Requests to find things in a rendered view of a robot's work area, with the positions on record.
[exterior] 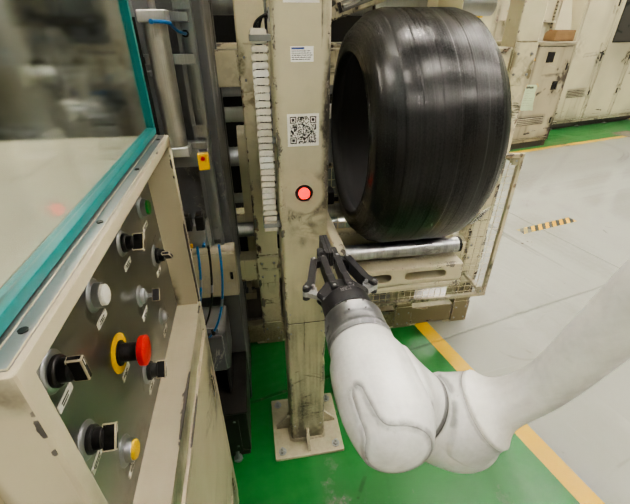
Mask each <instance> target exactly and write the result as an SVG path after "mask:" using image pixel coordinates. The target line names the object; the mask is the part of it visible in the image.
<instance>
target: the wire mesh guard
mask: <svg viewBox="0 0 630 504"><path fill-rule="evenodd" d="M524 157H525V153H524V152H520V153H507V154H506V158H505V159H510V161H511V158H520V160H519V163H518V165H516V166H515V168H513V169H514V173H513V177H512V180H511V184H510V187H509V189H508V190H509V191H508V194H507V196H503V197H507V198H506V202H505V203H499V202H500V199H499V202H498V203H496V204H498V205H499V204H505V205H504V209H501V210H503V212H502V216H501V219H500V222H494V221H493V224H494V223H499V227H498V228H493V229H498V230H497V234H492V235H496V237H495V240H489V239H488V242H489V241H494V244H493V246H488V243H487V246H485V247H486V249H487V247H493V248H492V251H491V255H490V257H486V258H490V259H489V262H488V266H487V268H482V265H481V268H482V269H486V273H483V274H485V276H484V280H483V284H482V287H481V288H483V290H482V293H476V292H477V291H474V292H466V293H464V291H470V289H469V290H463V293H458V292H461V291H455V292H457V293H456V294H452V292H447V289H446V293H451V294H447V295H446V294H445V295H438V296H429V297H428V296H427V297H419V298H409V299H404V298H405V297H399V298H403V299H401V300H398V298H397V300H392V299H396V298H390V299H391V301H386V297H385V299H381V300H385V301H382V302H373V303H374V304H376V305H377V306H378V307H382V306H391V305H400V304H410V303H419V302H428V301H437V300H446V299H455V298H464V297H473V296H482V295H485V291H486V288H487V285H488V281H489V278H490V274H491V271H492V267H493V264H494V260H495V257H496V253H497V250H498V247H499V243H500V240H501V236H502V233H503V229H504V226H505V222H506V219H507V215H508V212H509V208H510V205H511V202H512V198H513V195H514V191H515V188H516V184H517V181H518V177H519V174H520V170H521V167H522V164H523V160H524ZM332 168H333V162H332V163H329V169H331V179H328V180H331V187H332V180H335V179H332ZM332 188H334V187H332ZM493 224H492V227H493Z"/></svg>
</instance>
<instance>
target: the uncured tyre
mask: <svg viewBox="0 0 630 504"><path fill-rule="evenodd" d="M511 118H512V101H511V88H510V81H509V76H508V71H507V67H506V64H505V61H504V58H503V56H502V53H501V51H500V49H499V47H498V45H497V43H496V42H495V40H494V38H493V36H492V34H491V32H490V31H489V29H488V27H487V26H486V25H485V23H484V22H483V21H482V20H481V19H480V18H478V17H477V16H476V15H474V14H472V13H470V12H467V11H465V10H462V9H459V8H456V7H380V8H377V9H374V10H371V11H368V12H366V13H365V14H364V15H363V16H362V17H361V18H360V19H359V20H358V21H357V22H356V23H355V24H354V25H353V26H352V27H351V29H350V30H349V31H348V32H347V33H346V35H345V37H344V39H343V41H342V44H341V46H340V50H339V53H338V57H337V62H336V67H335V73H334V81H333V90H332V103H331V147H332V161H333V171H334V178H335V184H336V190H337V195H338V199H339V203H340V206H341V210H342V212H343V215H344V217H345V219H346V221H347V223H348V224H349V226H350V227H351V228H352V229H354V230H355V231H356V232H357V233H359V234H360V235H361V236H362V237H363V238H365V239H366V240H369V241H374V242H379V243H385V242H397V241H408V240H420V239H432V238H441V237H445V236H448V235H450V234H453V233H455V232H458V231H460V230H461V229H463V228H464V227H466V226H467V225H468V224H469V223H470V222H471V221H472V220H473V219H474V218H475V216H476V215H477V214H478V212H479V211H480V210H481V208H482V207H483V206H484V204H485V203H486V202H487V200H488V199H489V197H490V195H491V194H492V192H493V190H494V188H495V186H496V184H497V182H498V179H499V177H500V174H501V171H502V168H503V165H504V162H505V158H506V154H507V150H508V145H509V139H510V131H511Z"/></svg>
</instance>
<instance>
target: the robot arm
mask: <svg viewBox="0 0 630 504"><path fill-rule="evenodd" d="M330 266H333V269H335V271H336V274H337V277H338V279H336V278H335V276H334V274H333V273H332V270H331V268H330ZM317 268H320V270H321V273H322V276H323V279H324V282H325V284H324V285H323V286H322V288H321V289H320V290H319V291H317V288H316V287H315V283H316V275H317ZM347 271H348V272H347ZM350 275H351V276H352V277H353V278H354V279H355V280H356V281H357V282H355V281H354V280H352V279H351V277H350ZM377 285H378V279H376V278H374V277H372V276H371V275H369V274H368V273H367V272H366V271H365V270H364V269H363V268H362V267H361V266H360V265H359V264H358V263H357V262H356V261H355V260H354V259H353V257H352V256H351V255H349V254H345V255H344V256H341V255H340V254H339V253H338V251H337V248H336V247H331V245H330V242H329V240H328V237H327V235H319V248H317V258H316V257H312V258H311V259H310V266H309V272H308V279H307V282H306V283H305V284H304V285H303V287H302V291H303V300H304V301H308V300H310V298H312V299H315V300H317V303H318V304H319V305H320V306H321V307H322V310H323V313H324V317H325V319H324V320H325V332H324V333H325V337H326V342H327V346H328V352H329V355H330V358H331V363H330V377H331V384H332V389H333V394H334V398H335V401H336V405H337V408H338V411H339V414H340V417H341V420H342V423H343V426H344V428H345V430H346V432H347V434H348V436H349V438H350V440H351V442H352V444H353V446H354V447H355V449H356V451H357V452H358V453H359V455H360V456H361V458H362V459H363V460H364V461H365V463H366V464H367V465H368V466H370V467H371V468H373V469H375V470H377V471H380V472H384V473H403V472H407V471H410V470H413V469H415V468H417V467H419V466H420V465H422V464H423V463H424V462H427V463H429V464H431V465H434V466H436V467H439V468H441V469H444V470H447V471H450V472H454V473H460V474H472V473H477V472H481V471H483V470H485V469H487V468H489V467H490V466H491V465H492V464H493V463H494V462H495V461H496V460H497V458H498V456H499V454H500V453H502V452H503V451H506V450H508V449H509V447H510V443H511V439H512V436H513V434H514V433H515V431H516V430H518V429H519V428H520V427H522V426H524V425H526V424H528V423H530V422H532V421H534V420H536V419H538V418H540V417H543V416H545V415H547V414H549V413H551V412H553V411H555V410H556V409H558V408H560V407H562V406H564V405H565V404H567V403H568V402H570V401H572V400H573V399H575V398H576V397H578V396H579V395H581V394H582V393H583V392H585V391H586V390H588V389H589V388H590V387H592V386H593V385H594V384H596V383H597V382H599V381H600V380H601V379H603V378H604V377H605V376H607V375H608V374H610V373H611V372H612V371H614V370H615V369H616V368H618V367H619V366H620V365H622V364H623V363H625V362H626V361H627V360H629V359H630V259H629V260H628V261H627V262H626V263H625V264H624V265H623V266H622V267H621V268H620V269H619V270H618V271H617V272H616V273H615V274H614V275H613V276H612V277H611V278H610V280H609V281H608V282H607V283H606V284H605V285H604V286H603V287H602V288H601V289H600V290H599V291H598V292H597V294H596V295H595V296H594V297H593V298H592V299H591V300H590V301H589V302H588V303H587V304H586V306H585V307H584V308H583V309H582V310H581V311H580V312H579V313H578V314H577V315H576V316H575V318H574V319H573V320H572V321H571V322H570V323H569V324H568V325H567V326H566V327H565V328H564V330H563V331H562V332H561V333H560V334H559V335H558V336H557V337H556V338H555V339H554V340H553V342H552V343H551V344H550V345H549V346H548V347H547V348H546V349H545V350H544V351H543V352H542V353H541V354H540V355H539V356H538V357H537V358H536V359H535V360H534V361H532V362H531V363H530V364H528V365H527V366H525V367H523V368H521V369H519V370H517V371H515V372H512V373H510V374H507V375H503V376H498V377H486V376H483V375H481V374H479V373H477V372H475V371H474V370H467V371H456V372H434V373H432V372H431V371H430V370H428V369H427V368H426V367H425V366H424V365H423V364H422V363H421V362H420V361H419V360H418V359H417V358H416V357H415V356H414V355H413V354H412V353H411V351H410V350H409V349H408V348H407V347H406V346H404V345H402V344H401V343H400V342H399V341H398V340H396V339H395V338H394V336H393V335H392V331H391V329H390V328H389V326H388V325H387V323H386V321H385V319H384V317H383V314H382V312H381V310H380V309H379V307H378V306H377V305H376V304H374V303H373V302H371V300H370V298H369V296H368V294H369V293H372V294H375V293H377Z"/></svg>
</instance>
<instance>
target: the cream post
mask: <svg viewBox="0 0 630 504"><path fill-rule="evenodd" d="M267 7H269V12H270V22H267V29H268V34H270V35H271V41H268V47H269V65H270V83H271V101H272V119H273V136H274V137H276V144H274V154H275V172H276V190H277V208H278V212H279V217H280V223H281V229H280V228H279V244H280V262H281V280H282V298H283V316H284V331H285V352H286V370H287V386H288V405H289V415H290V426H291V436H292V438H293V439H295V438H301V437H306V428H309V435H310V436H316V435H322V434H323V432H324V380H325V371H324V365H325V361H324V354H325V333H324V332H325V320H324V319H325V317H324V313H323V310H322V307H321V306H320V305H319V304H318V303H317V300H315V299H312V298H310V300H308V301H304V300H303V291H302V287H303V285H304V284H305V283H306V282H307V279H308V272H309V266H310V259H311V258H312V257H316V258H317V248H319V235H326V231H327V222H328V170H329V160H328V150H329V117H330V64H331V12H332V0H320V3H296V2H283V0H266V8H267ZM290 46H314V62H291V55H290ZM308 113H319V145H316V146H295V147H288V132H287V114H308ZM301 188H307V189H309V191H310V196H309V197H308V198H307V199H301V198H300V197H299V195H298V192H299V190H300V189H301Z"/></svg>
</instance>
